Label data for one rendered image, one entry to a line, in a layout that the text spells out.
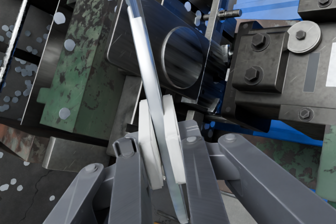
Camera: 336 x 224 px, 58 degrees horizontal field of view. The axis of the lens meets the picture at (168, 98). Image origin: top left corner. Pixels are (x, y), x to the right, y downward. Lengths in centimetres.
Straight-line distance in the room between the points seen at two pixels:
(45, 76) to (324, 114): 75
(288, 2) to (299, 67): 156
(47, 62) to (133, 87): 37
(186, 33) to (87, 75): 22
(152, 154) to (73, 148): 48
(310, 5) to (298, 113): 17
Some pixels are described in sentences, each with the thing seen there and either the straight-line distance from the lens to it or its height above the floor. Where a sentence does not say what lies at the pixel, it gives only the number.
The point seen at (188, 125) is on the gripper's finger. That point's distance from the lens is 18.
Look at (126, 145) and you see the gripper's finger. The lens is 15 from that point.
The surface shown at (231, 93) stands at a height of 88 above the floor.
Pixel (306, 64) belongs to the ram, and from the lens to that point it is 54.
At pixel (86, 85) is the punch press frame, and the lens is 63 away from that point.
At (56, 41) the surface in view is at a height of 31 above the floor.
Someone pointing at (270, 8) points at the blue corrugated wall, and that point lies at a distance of 214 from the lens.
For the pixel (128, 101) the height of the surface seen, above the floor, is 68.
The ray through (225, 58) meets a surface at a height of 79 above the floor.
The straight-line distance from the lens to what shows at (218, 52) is 72.
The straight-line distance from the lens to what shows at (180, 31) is 61.
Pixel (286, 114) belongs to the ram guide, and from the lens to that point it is 48.
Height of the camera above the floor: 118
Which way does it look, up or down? 43 degrees down
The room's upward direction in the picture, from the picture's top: 95 degrees clockwise
